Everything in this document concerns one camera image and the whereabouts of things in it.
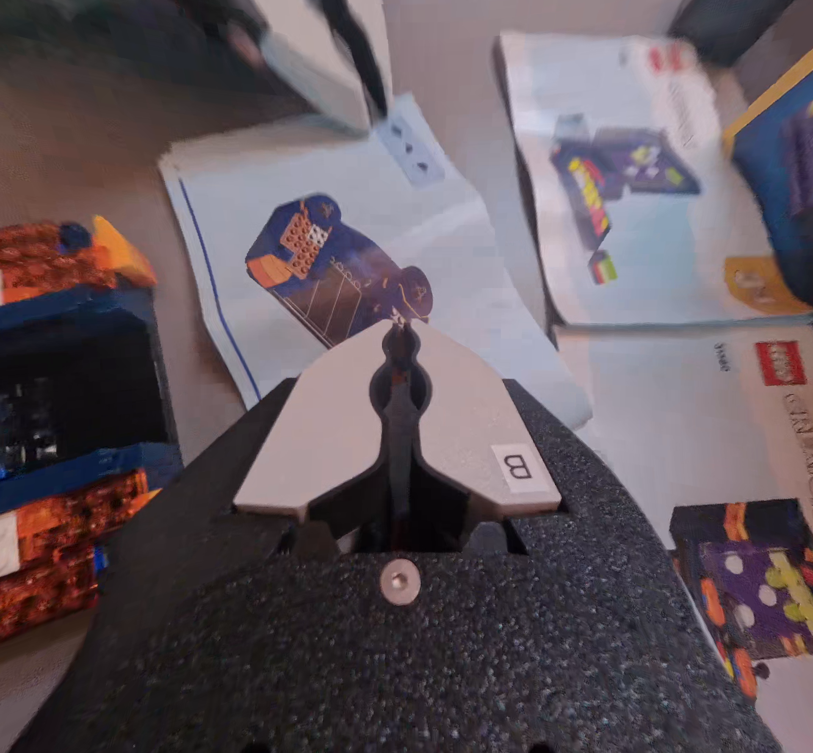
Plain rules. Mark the closed booklet, purple arcade picture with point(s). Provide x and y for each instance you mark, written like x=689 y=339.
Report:
x=667 y=416

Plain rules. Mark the toy set cardboard box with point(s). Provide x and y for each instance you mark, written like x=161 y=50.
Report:
x=768 y=149

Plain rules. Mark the closed booklet, yellow blocks picture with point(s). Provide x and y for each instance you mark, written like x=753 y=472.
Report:
x=571 y=98

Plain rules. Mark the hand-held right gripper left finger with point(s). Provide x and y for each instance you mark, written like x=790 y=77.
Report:
x=317 y=435

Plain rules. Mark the open instruction booklet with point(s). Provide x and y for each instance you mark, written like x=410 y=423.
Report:
x=413 y=226

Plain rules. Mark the blue and orange brick model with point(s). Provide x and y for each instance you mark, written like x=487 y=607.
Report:
x=76 y=384

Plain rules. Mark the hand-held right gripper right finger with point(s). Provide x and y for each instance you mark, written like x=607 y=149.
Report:
x=470 y=422

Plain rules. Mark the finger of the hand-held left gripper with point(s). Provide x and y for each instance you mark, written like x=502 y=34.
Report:
x=371 y=3
x=286 y=16

